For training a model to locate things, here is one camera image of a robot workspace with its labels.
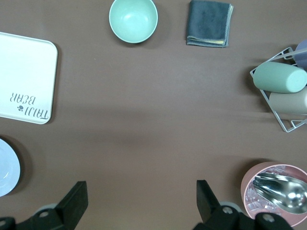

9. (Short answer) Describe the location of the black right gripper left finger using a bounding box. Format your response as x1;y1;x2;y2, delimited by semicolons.
16;181;89;230

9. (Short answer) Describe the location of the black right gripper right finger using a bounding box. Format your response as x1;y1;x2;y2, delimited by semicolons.
193;180;255;230

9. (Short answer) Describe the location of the white round plate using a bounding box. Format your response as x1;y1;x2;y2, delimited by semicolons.
0;138;22;197

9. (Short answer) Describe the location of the pink bowl with ice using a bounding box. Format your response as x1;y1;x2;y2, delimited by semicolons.
240;161;307;227

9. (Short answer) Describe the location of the metal scoop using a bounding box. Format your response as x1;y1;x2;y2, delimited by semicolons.
252;172;307;214

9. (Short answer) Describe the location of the beige cup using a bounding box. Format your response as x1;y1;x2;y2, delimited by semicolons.
268;87;307;121

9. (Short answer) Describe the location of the cream tray with bear print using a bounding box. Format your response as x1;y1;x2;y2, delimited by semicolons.
0;32;59;125

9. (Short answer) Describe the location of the light green cup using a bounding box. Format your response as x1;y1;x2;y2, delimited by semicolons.
253;61;307;93

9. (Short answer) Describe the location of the purple cup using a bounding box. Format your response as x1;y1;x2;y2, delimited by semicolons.
295;39;307;70

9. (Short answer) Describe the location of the folded grey cloth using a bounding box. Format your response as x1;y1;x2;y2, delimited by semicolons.
186;0;235;48

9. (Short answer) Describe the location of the light green bowl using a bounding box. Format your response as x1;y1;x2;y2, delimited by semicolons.
108;0;159;44

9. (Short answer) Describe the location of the white wire cup rack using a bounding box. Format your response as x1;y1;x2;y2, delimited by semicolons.
249;45;307;133

